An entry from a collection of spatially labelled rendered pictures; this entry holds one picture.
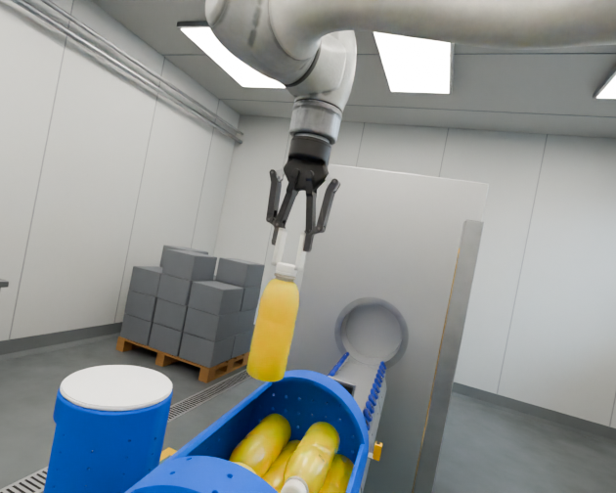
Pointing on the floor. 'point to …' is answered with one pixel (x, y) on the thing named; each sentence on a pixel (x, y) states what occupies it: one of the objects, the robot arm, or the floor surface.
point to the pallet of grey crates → (193, 310)
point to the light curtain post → (448, 356)
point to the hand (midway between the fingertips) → (290, 249)
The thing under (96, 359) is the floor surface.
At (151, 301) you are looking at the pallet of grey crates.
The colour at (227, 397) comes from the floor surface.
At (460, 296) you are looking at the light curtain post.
